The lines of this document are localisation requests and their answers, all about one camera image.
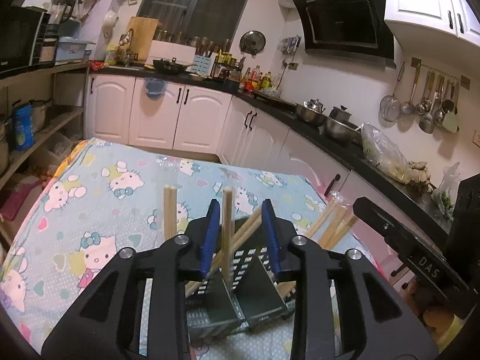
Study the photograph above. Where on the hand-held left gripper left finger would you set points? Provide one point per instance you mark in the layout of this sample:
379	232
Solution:
209	240

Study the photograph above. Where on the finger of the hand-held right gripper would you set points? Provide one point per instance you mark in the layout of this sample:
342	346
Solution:
382	227

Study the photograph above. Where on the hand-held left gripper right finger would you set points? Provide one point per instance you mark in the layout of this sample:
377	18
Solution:
272	240

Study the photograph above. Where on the plastic-wrapped chopstick pair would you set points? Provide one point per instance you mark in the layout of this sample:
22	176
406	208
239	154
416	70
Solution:
227	225

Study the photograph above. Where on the group of wooden chopsticks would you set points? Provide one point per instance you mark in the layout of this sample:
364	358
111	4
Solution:
169	210

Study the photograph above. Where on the green lattice plastic utensil holder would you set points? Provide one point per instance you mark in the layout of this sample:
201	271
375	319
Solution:
258	300

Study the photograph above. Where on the row of hanging kitchen utensils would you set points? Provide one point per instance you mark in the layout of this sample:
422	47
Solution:
427	105

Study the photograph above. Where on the ginger root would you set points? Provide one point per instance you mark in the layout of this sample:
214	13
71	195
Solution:
419	172

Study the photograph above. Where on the plastic bag with greens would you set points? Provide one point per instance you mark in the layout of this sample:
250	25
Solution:
446	191

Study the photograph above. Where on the clear plastic bag of food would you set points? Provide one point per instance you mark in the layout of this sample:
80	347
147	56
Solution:
386	153

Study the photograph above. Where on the large steel basin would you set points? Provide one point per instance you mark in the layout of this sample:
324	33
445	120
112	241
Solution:
341	131

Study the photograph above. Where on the steel pot with lid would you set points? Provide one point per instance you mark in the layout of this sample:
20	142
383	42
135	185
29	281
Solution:
340	113

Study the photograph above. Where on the cartoon cat printed blanket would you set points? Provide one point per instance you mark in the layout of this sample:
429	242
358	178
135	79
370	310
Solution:
93	202

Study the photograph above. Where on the small steel basin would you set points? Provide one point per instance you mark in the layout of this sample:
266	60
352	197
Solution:
309	118

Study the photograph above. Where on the steel kettle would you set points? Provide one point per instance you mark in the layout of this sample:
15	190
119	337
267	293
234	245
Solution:
314	105

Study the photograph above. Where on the cluster of sauce bottles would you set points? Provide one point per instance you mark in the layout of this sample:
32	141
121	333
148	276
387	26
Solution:
258	80

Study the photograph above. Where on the blue plastic bag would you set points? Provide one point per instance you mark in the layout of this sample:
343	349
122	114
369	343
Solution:
153	88

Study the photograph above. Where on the white base cabinets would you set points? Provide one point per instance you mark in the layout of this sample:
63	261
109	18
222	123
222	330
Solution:
112	108

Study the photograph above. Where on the spice rack with jars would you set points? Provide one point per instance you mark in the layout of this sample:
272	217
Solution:
229	67

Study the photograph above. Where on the blue knife holder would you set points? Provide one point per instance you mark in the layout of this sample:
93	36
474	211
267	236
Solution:
204	65

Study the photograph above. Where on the black wok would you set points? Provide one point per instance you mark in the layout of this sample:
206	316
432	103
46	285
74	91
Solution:
170	66

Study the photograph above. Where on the black kitchen countertop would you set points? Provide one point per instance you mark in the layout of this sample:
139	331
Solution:
123	70

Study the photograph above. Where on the white box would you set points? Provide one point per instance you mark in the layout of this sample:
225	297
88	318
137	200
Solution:
172	50

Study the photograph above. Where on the bunch of hanging small tools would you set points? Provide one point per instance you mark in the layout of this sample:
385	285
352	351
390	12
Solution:
289	45

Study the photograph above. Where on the hanging steel pot lid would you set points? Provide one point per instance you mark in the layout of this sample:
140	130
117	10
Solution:
253	42

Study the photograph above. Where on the row of metal jars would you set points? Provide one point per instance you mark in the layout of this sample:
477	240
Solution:
187	39

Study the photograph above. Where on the red packet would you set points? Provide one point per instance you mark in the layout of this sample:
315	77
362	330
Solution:
96	66

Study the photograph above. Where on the yellow bottle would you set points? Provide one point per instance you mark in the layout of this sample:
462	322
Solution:
111	54

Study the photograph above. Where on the kitchen faucet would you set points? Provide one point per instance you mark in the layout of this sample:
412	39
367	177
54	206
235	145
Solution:
127	45

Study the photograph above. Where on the black range hood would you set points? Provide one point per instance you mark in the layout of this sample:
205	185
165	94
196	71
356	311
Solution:
341	18

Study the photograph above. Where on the wooden cutting board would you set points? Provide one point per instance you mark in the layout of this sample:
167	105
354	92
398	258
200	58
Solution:
144	33

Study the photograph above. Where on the blue packet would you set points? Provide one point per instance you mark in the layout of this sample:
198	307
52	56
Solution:
22	127

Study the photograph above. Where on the wooden shelf rack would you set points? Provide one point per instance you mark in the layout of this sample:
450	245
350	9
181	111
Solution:
67	68

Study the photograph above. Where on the white upper cabinets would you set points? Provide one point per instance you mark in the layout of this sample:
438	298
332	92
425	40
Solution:
423	0

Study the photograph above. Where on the blue dish tray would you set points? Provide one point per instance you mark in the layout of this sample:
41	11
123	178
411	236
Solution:
73	50

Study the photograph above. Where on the dark kitchen window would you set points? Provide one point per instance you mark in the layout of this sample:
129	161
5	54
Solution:
195	3

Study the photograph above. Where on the white plastic scoop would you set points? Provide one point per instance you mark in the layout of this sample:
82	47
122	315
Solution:
111	21

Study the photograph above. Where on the blender jug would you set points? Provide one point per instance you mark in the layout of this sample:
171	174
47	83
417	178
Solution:
62	7

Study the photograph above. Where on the black microwave oven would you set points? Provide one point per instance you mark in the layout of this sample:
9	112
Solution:
18	41

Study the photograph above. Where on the wall socket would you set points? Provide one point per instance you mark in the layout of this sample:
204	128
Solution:
292	66

